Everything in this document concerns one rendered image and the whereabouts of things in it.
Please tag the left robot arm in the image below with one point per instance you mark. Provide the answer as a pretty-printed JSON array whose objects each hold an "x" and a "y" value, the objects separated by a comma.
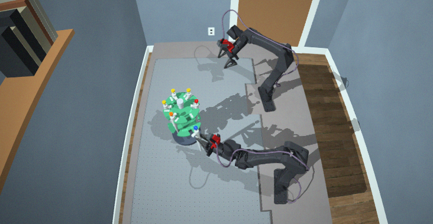
[{"x": 284, "y": 176}]

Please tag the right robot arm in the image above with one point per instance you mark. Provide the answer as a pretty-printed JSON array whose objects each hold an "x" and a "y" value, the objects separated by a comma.
[{"x": 283, "y": 62}]

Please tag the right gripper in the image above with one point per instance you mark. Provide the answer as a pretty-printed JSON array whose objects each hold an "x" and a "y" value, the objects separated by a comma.
[{"x": 231, "y": 52}]

